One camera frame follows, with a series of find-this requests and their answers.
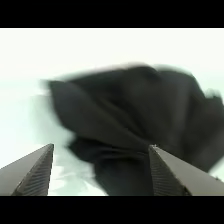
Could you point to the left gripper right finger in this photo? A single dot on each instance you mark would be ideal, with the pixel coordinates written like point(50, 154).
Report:
point(180, 176)

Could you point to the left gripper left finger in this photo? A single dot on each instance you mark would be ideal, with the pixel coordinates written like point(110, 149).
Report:
point(31, 175)

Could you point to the black garment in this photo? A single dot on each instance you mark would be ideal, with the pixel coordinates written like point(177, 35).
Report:
point(133, 113)

